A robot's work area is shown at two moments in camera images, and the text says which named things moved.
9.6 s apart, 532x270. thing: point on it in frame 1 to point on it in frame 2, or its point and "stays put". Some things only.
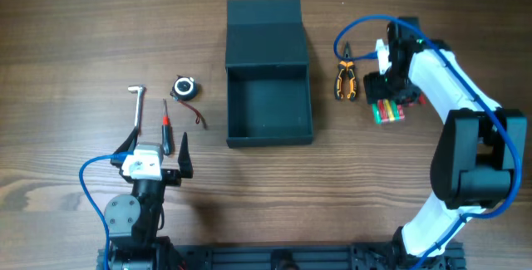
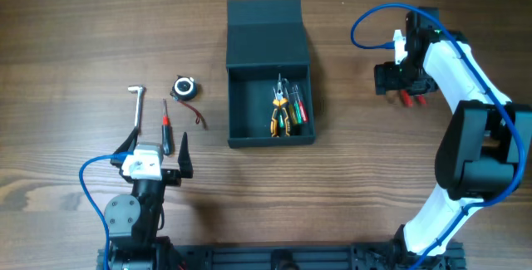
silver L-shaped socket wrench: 140,90 stays put
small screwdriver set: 386,110 to 297,109
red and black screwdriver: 167,133 stays put
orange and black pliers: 347,65 to 279,121
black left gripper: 169,174 stays put
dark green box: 268,99 stays put
